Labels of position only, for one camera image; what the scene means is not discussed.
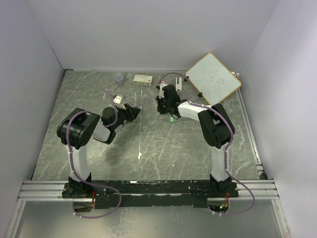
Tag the clear plastic cup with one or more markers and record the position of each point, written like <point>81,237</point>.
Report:
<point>119,79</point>

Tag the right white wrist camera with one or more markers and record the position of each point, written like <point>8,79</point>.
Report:
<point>161,85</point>

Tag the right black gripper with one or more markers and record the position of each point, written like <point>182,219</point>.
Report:
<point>159,108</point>

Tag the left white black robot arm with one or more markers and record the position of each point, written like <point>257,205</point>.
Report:
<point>76,130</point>

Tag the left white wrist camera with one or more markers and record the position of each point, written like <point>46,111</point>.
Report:
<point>119,101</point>

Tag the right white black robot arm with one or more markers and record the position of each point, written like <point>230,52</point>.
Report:
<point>216,126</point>

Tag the yellow framed whiteboard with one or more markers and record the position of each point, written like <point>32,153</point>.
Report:
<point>213,79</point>

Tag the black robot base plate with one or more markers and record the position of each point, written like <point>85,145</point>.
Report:
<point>156,193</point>

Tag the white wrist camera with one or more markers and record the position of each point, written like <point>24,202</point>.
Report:
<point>119,101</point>
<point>161,85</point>

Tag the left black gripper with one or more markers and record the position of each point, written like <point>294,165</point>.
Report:
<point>132,113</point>

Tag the white green paper box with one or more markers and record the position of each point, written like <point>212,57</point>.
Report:
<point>144,80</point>

